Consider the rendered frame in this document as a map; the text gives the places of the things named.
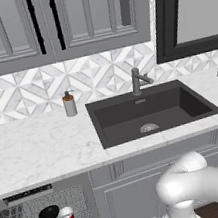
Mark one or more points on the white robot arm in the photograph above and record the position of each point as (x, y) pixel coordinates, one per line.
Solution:
(195, 183)

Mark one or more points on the grey dishwasher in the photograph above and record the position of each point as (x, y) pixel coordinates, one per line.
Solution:
(73, 181)

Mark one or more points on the grey base cupboard door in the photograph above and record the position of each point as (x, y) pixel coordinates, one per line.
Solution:
(128, 205)

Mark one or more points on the black bowl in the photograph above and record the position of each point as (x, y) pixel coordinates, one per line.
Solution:
(48, 214)

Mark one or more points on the grey tap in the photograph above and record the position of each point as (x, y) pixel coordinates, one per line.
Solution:
(136, 82)

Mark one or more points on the dark grey sink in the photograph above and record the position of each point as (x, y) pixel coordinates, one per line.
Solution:
(148, 110)

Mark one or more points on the grey soap dispenser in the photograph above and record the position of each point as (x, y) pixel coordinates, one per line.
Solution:
(70, 106)

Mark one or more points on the grey false drawer front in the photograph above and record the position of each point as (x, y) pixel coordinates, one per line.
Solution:
(150, 158)

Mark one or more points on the black framed window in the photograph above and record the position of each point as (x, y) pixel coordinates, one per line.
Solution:
(165, 13)

